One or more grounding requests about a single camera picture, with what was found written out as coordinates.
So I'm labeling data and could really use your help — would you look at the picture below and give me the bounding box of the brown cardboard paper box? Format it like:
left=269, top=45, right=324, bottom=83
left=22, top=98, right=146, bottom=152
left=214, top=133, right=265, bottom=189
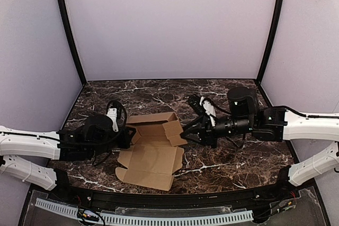
left=115, top=112, right=187, bottom=191

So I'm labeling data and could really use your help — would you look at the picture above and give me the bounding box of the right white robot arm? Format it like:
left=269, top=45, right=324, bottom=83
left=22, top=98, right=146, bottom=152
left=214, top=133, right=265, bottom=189
left=180, top=87, right=338, bottom=189

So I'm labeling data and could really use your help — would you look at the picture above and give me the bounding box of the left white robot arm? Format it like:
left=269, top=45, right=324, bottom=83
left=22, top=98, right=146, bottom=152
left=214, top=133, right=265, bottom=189
left=1, top=115, right=136, bottom=191

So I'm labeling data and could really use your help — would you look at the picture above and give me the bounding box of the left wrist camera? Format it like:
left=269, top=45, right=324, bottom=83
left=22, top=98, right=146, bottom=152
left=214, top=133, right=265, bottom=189
left=106, top=100, right=127, bottom=132

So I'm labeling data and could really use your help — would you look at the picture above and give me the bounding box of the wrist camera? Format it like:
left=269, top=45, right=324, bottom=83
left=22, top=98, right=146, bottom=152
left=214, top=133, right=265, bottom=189
left=188, top=95, right=217, bottom=126
left=106, top=100, right=127, bottom=132

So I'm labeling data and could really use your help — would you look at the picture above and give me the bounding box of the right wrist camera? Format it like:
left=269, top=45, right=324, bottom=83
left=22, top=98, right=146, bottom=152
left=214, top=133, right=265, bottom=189
left=188, top=95, right=217, bottom=126

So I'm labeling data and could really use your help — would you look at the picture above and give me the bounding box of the black front rail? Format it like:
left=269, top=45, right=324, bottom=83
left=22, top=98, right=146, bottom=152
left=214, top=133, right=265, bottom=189
left=50, top=176, right=300, bottom=218

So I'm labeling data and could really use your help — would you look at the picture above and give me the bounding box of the white slotted cable duct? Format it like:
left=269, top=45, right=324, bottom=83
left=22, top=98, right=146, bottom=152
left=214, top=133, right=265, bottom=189
left=35, top=198, right=253, bottom=225

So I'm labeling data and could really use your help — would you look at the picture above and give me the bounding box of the right black frame post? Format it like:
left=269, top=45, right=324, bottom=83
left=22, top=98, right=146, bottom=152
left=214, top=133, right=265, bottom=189
left=256, top=0, right=283, bottom=84

